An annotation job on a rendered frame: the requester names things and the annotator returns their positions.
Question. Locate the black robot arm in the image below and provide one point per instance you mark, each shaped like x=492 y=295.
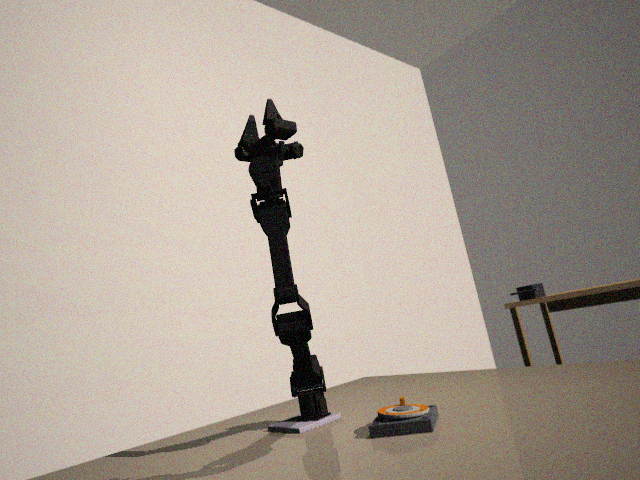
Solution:
x=293 y=328

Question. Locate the orange round plate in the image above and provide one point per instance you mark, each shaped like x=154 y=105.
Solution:
x=418 y=410

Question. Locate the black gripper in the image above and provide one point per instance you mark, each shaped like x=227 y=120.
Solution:
x=251 y=146

